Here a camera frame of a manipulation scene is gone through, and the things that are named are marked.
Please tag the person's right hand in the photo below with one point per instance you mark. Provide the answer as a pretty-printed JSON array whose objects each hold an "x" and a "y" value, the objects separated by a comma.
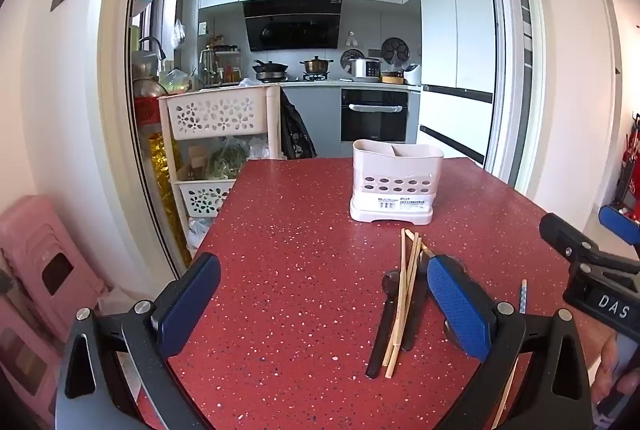
[{"x": 607, "y": 360}]

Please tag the black round wall plate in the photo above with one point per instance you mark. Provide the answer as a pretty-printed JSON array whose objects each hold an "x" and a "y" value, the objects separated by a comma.
[{"x": 348, "y": 58}]

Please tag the red fire extinguisher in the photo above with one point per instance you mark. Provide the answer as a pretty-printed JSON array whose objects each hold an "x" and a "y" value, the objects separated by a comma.
[{"x": 634, "y": 144}]

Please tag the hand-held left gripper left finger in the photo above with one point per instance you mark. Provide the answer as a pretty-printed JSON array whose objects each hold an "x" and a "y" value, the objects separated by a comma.
[{"x": 190, "y": 305}]

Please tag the steel bowl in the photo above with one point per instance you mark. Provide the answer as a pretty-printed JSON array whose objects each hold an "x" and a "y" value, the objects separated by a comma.
[{"x": 147, "y": 87}]

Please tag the clear hanging plastic bag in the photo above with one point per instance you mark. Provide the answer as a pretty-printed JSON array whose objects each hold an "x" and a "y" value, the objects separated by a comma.
[{"x": 178, "y": 33}]

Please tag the pink plastic stool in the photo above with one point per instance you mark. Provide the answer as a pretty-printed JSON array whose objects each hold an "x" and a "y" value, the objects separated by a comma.
[
  {"x": 30, "y": 235},
  {"x": 20, "y": 360}
]

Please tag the black kitchen faucet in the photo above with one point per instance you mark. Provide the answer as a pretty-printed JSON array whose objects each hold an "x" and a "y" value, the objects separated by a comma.
[{"x": 155, "y": 42}]

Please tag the black wok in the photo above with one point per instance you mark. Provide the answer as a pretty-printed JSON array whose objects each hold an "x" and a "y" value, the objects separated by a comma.
[{"x": 270, "y": 68}]

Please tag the black round divided tray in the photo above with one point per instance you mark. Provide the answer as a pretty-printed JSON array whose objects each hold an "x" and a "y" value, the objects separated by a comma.
[{"x": 395, "y": 49}]

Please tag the gold foil package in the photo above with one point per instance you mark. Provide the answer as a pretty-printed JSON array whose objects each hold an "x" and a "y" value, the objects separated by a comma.
[{"x": 162, "y": 169}]

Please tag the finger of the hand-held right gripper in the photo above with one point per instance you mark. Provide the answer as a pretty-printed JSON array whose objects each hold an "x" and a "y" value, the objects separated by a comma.
[
  {"x": 562, "y": 232},
  {"x": 620, "y": 222}
]

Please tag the cream plastic utensil holder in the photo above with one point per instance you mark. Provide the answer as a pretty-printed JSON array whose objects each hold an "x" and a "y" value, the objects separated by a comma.
[{"x": 395, "y": 175}]

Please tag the blue patterned wooden chopstick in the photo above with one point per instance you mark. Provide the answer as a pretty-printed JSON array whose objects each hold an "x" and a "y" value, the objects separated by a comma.
[{"x": 523, "y": 297}]

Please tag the cream plastic storage cart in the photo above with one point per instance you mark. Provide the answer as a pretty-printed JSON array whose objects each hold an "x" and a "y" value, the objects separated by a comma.
[{"x": 273, "y": 124}]

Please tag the grey lower cabinets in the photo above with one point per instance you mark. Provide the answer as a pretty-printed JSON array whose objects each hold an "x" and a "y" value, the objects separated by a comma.
[{"x": 325, "y": 119}]

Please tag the white kitchen door frame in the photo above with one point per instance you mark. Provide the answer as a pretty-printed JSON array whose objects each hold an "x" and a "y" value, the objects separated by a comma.
[{"x": 112, "y": 109}]

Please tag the white refrigerator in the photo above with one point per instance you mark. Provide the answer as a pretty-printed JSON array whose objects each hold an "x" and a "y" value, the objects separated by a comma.
[{"x": 440, "y": 34}]

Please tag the black range hood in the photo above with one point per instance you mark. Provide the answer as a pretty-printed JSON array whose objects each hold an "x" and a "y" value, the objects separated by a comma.
[{"x": 295, "y": 24}]

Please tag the black built-in oven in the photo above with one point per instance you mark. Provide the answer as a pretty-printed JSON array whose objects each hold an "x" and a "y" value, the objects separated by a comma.
[{"x": 375, "y": 117}]

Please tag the red plastic basket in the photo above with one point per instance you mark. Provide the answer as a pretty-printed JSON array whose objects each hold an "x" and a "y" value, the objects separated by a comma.
[{"x": 147, "y": 112}]

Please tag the silver rice cooker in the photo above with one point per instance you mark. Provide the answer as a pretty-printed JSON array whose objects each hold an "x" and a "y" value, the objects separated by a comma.
[{"x": 365, "y": 69}]

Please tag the white wall hook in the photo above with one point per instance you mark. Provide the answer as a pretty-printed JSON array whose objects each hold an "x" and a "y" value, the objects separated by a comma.
[{"x": 350, "y": 39}]

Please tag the black hanging bag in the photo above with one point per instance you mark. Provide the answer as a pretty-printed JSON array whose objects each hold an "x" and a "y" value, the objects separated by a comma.
[{"x": 295, "y": 129}]

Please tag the bag of green vegetables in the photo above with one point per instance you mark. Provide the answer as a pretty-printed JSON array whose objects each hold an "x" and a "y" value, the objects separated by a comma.
[{"x": 225, "y": 159}]

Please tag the white spice rack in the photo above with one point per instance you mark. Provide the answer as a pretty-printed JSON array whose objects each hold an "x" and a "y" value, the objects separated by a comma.
[{"x": 220, "y": 64}]

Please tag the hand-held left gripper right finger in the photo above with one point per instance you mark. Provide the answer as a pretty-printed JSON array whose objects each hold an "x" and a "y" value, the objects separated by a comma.
[{"x": 457, "y": 310}]

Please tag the brass pot with lid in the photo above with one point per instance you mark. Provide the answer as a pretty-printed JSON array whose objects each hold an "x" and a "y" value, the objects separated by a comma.
[{"x": 316, "y": 65}]

